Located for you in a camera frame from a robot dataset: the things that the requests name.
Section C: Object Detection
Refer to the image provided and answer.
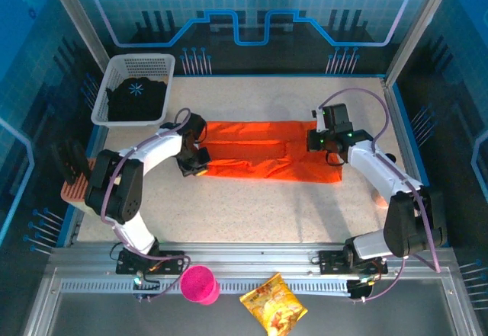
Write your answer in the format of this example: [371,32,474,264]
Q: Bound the orange t-shirt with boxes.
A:
[197,120,343,184]

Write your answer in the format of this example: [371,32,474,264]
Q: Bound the black t-shirt with blue print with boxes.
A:
[105,78,169,122]

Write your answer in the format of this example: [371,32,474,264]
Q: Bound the white perforated plastic basket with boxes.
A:
[91,53,177,130]

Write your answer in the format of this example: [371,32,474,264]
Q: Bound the pink plastic cup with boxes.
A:
[179,265,221,306]

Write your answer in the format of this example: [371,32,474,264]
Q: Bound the pink and cream knife block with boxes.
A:
[59,158,97,212]

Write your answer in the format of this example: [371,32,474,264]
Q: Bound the yellow snack bag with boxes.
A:
[239,272,309,336]

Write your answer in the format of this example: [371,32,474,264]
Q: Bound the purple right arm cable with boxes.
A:
[318,87,442,303]

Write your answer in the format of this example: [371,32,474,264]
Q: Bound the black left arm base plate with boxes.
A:
[115,250,185,275]

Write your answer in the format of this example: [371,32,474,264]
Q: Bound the black knife handle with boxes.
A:
[63,139,87,184]
[72,140,95,183]
[50,144,77,187]

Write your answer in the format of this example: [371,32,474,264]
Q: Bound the aluminium front rail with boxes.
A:
[48,241,457,276]

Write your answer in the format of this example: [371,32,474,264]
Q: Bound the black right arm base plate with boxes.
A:
[318,249,389,275]

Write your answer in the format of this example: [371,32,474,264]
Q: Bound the black cable connector hub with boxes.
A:
[132,274,161,302]
[347,278,377,302]

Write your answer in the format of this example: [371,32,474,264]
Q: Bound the slotted grey cable duct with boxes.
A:
[59,277,354,296]

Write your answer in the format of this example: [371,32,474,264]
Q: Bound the aluminium frame post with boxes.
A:
[42,0,112,73]
[384,0,458,82]

